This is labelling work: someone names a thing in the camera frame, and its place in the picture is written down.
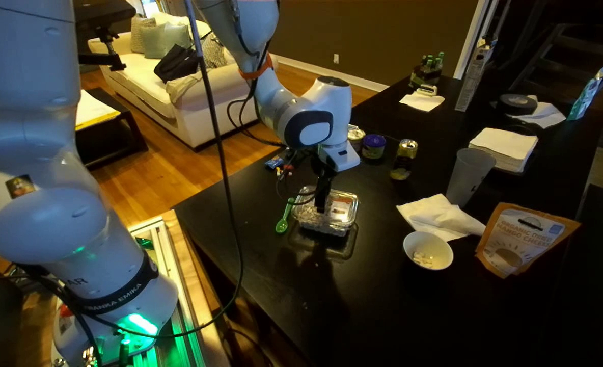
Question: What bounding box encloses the black camera stand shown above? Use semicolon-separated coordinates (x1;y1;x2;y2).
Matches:
73;0;138;74

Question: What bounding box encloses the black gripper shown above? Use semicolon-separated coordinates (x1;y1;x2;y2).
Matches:
310;154;339;215

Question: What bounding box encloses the long black hanging cable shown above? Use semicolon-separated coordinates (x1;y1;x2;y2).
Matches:
110;0;245;344

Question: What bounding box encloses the transparent bowl with seeds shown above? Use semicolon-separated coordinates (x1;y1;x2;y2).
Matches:
289;184;362;241

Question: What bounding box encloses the green plastic spoon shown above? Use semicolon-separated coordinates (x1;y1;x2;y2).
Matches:
273;195;298;237

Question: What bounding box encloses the black round dish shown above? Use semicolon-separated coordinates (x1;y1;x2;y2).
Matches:
496;92;540;115

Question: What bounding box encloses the dark wooden staircase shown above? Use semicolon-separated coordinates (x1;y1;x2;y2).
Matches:
509;19;603;97

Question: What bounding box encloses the dark coffee table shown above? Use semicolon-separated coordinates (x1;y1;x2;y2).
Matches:
73;87;150;167

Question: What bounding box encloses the blue candy packet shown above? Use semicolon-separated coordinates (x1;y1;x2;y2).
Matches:
265;152;296;171

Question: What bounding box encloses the white tall container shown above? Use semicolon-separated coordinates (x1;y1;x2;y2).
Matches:
451;37;495;114

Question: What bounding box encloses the blue lidded container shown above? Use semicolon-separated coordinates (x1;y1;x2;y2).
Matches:
361;132;389;162

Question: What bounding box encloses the white sofa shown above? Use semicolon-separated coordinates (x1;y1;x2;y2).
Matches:
84;13;280;150

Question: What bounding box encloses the white book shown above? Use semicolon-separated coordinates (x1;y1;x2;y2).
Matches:
73;90;125;130

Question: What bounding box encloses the robot mounting stand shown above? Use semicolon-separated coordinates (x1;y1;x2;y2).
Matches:
127;209;229;367

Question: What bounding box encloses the small white bowl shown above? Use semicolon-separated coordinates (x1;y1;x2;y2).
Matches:
401;230;457;272

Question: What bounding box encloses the transparent lid with label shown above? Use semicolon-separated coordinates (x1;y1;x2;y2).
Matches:
291;184;362;237

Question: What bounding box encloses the clear plastic cup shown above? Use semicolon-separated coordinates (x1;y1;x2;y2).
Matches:
444;146;496;208

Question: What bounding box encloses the small glass spice jar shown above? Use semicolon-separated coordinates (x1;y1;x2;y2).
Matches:
389;137;421;184

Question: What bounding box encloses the crumpled white napkin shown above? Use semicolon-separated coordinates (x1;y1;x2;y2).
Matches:
395;191;486;244

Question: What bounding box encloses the white paper sheet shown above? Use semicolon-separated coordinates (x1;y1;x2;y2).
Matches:
512;100;568;132

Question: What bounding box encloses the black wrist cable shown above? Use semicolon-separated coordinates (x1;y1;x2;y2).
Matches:
223;38;317;208

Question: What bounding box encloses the round clear jar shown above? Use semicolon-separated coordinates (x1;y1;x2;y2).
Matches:
346;123;368;149

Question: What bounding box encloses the grey sofa pillow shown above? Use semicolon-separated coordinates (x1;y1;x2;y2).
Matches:
129;16;196;61

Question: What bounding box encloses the black bag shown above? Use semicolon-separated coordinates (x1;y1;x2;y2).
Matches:
153;43;204;85

